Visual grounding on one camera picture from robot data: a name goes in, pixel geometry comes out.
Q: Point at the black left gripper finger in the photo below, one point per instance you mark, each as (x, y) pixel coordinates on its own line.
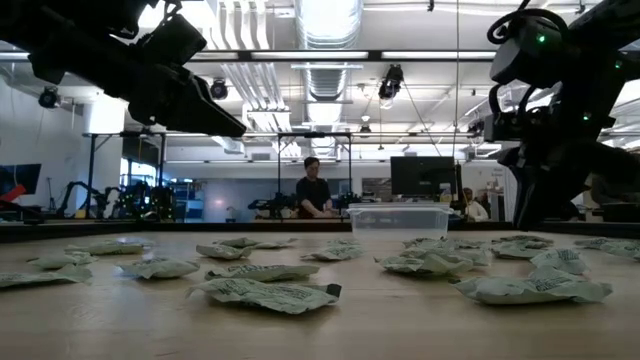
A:
(215, 117)

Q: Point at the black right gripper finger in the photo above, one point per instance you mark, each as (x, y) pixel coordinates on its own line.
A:
(532, 200)

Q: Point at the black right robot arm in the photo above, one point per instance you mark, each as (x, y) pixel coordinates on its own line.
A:
(530, 50)

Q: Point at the black background robot arm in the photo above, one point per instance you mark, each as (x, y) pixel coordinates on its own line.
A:
(347, 201)
(75, 192)
(272, 205)
(145, 200)

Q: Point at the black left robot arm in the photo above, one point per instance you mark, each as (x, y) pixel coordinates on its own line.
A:
(75, 40)

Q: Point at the seated person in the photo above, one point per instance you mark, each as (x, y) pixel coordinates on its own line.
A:
(475, 210)

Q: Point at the black computer monitor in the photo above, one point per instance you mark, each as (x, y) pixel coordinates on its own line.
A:
(420, 175)

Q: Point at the standing person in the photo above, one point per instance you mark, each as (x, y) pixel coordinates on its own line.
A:
(314, 195)

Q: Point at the clear plastic bin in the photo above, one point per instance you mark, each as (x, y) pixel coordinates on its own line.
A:
(400, 222)

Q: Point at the black hanging camera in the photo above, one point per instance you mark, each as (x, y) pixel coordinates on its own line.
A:
(218, 90)
(48, 97)

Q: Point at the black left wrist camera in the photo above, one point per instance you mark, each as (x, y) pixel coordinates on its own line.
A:
(175, 40)

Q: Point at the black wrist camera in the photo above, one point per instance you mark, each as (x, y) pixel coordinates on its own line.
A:
(500, 127)
(175, 40)

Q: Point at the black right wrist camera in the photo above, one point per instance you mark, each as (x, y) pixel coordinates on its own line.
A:
(500, 127)

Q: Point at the silver ventilation duct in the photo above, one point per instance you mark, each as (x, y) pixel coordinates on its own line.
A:
(327, 20)

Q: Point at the dark wall screen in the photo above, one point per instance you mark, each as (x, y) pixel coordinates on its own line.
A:
(22, 177)

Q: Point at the black overhead rig camera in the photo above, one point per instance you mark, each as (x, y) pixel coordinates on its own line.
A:
(392, 80)

